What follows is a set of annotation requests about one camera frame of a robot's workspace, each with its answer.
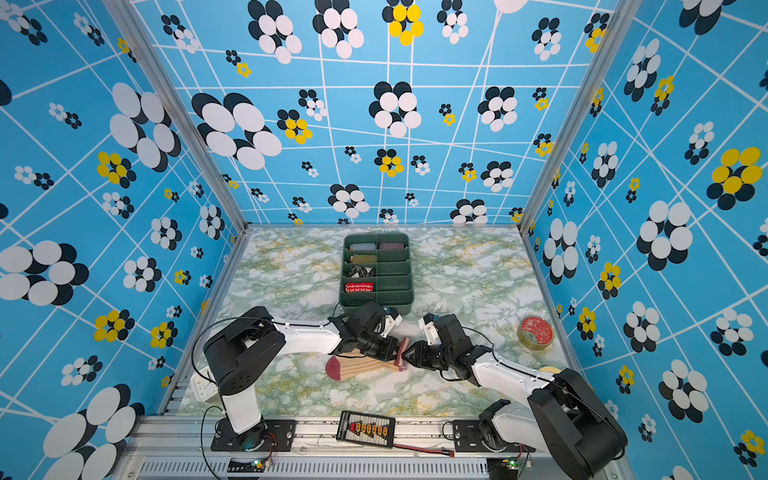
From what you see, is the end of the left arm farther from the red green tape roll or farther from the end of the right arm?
the red green tape roll

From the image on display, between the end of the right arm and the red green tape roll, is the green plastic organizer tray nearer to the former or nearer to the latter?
the end of the right arm

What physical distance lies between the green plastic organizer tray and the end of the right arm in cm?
19

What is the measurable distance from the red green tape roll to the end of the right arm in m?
0.28

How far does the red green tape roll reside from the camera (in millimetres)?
882

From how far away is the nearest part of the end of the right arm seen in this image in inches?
25.4
